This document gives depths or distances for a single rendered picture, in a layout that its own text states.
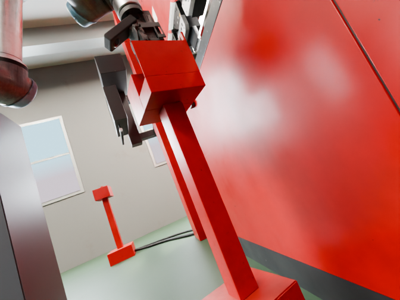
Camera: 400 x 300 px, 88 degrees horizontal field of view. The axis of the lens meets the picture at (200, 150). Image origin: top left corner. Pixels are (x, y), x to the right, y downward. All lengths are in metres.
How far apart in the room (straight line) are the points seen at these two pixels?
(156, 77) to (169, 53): 0.09
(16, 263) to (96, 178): 3.42
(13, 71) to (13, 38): 0.12
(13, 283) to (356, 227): 0.65
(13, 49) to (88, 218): 3.24
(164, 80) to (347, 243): 0.54
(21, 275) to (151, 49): 0.56
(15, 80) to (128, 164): 3.18
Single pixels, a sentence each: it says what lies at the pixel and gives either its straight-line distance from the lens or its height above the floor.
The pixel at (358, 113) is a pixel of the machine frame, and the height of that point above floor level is 0.42.
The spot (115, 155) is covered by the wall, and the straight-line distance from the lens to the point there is 3.98.
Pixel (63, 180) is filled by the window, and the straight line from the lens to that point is 4.04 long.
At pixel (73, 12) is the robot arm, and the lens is 0.81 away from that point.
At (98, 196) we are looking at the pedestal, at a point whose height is 0.72.
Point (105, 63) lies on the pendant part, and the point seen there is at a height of 1.85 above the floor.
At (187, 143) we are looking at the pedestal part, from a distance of 0.57.
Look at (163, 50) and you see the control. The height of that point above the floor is 0.78.
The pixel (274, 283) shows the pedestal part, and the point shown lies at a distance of 0.64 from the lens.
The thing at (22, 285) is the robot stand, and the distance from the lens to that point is 0.57.
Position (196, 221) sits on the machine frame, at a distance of 1.80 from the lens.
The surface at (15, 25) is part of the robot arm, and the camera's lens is 1.00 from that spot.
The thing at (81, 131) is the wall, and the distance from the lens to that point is 4.21.
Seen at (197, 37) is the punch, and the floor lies 1.11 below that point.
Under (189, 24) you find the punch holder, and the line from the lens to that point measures 1.25.
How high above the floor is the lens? 0.41
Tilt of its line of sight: 9 degrees up
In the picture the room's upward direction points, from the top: 22 degrees counter-clockwise
